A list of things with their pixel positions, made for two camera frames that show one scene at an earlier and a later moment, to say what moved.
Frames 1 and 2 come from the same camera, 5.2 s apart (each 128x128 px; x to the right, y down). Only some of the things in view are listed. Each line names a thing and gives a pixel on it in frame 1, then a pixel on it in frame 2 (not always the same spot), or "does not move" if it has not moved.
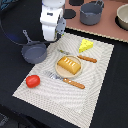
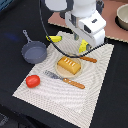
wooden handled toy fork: x=68 y=81 does not move
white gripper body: x=53 y=23 → x=91 y=28
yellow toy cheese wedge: x=85 y=45 does not move
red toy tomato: x=32 y=81 does not move
